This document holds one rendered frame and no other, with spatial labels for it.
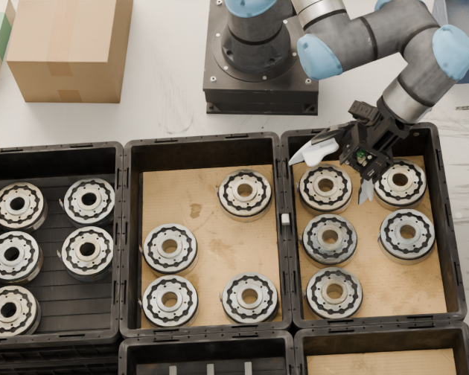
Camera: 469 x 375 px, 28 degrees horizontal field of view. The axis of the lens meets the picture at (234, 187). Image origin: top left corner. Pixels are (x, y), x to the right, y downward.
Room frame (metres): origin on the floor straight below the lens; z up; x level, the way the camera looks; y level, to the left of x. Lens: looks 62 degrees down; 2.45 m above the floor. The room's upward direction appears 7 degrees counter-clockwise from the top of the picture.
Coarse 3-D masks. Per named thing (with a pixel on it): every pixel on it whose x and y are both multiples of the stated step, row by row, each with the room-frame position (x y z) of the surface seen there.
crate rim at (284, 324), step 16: (128, 144) 0.95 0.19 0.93; (144, 144) 0.94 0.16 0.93; (160, 144) 0.94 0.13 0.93; (176, 144) 0.94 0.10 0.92; (272, 144) 0.91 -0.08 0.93; (128, 160) 0.91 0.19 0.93; (128, 176) 0.89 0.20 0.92; (128, 192) 0.85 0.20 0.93; (128, 208) 0.81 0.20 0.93; (128, 224) 0.78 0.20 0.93; (128, 240) 0.75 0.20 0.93; (128, 256) 0.71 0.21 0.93; (128, 272) 0.68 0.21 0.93; (288, 272) 0.64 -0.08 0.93; (128, 288) 0.65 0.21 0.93; (288, 288) 0.61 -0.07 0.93; (128, 304) 0.62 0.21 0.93; (288, 304) 0.58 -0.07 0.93; (288, 320) 0.56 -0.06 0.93; (128, 336) 0.56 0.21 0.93; (144, 336) 0.56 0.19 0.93
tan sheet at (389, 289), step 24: (312, 216) 0.80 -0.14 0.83; (360, 216) 0.78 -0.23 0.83; (384, 216) 0.78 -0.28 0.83; (432, 216) 0.77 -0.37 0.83; (360, 240) 0.73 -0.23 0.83; (312, 264) 0.70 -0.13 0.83; (360, 264) 0.68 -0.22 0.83; (384, 264) 0.68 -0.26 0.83; (432, 264) 0.67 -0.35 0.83; (384, 288) 0.63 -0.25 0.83; (408, 288) 0.62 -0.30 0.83; (432, 288) 0.62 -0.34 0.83; (360, 312) 0.59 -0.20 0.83; (384, 312) 0.58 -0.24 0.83; (408, 312) 0.58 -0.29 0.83; (432, 312) 0.57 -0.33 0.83
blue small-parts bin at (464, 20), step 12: (444, 0) 1.27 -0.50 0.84; (456, 0) 1.32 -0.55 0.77; (468, 0) 1.31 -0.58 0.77; (444, 12) 1.24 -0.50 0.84; (456, 12) 1.28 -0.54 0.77; (468, 12) 1.28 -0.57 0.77; (444, 24) 1.22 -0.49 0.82; (456, 24) 1.25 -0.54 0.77; (468, 24) 1.25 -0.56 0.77; (468, 36) 1.21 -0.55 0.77
